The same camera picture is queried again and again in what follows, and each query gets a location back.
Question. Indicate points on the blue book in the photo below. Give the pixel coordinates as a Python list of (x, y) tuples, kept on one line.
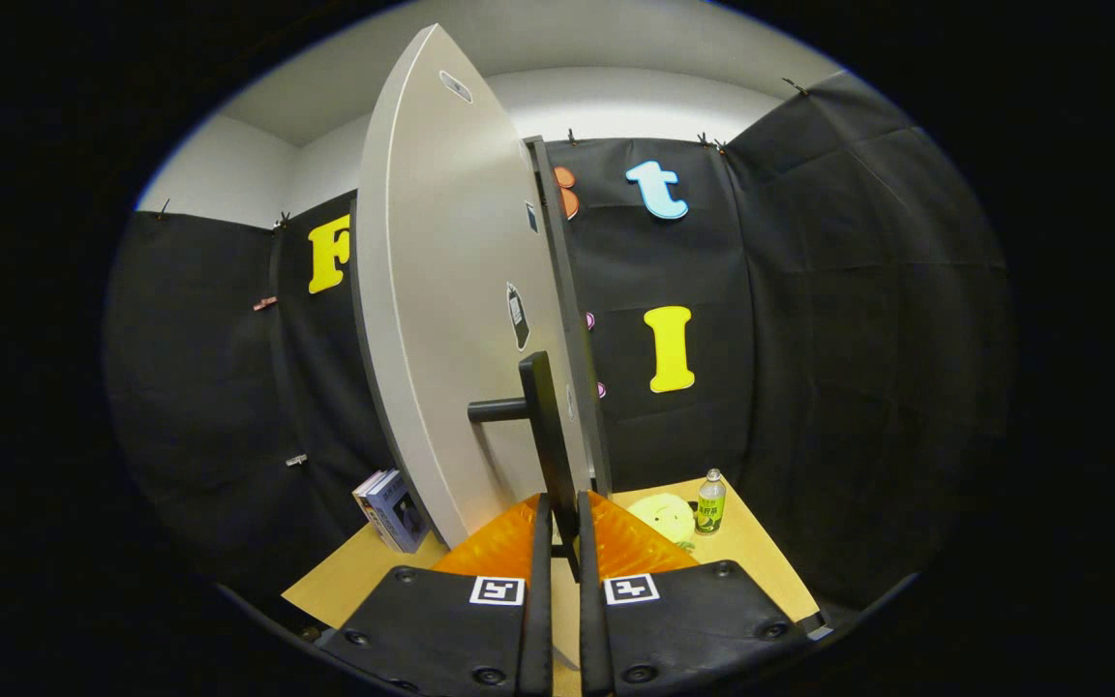
[(401, 513)]

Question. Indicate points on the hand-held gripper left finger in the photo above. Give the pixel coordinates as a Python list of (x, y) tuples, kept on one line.
[(540, 620)]

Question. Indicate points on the black backdrop cloth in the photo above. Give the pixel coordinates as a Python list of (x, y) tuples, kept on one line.
[(858, 339)]

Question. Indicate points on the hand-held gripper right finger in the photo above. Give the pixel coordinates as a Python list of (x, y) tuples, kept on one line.
[(591, 620)]

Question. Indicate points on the yellow plush toy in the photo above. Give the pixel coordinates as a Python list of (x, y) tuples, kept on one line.
[(662, 515)]

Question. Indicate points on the green drink bottle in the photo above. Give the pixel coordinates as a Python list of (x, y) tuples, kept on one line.
[(710, 508)]

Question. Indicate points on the red clip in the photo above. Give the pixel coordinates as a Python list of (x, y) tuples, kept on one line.
[(265, 303)]

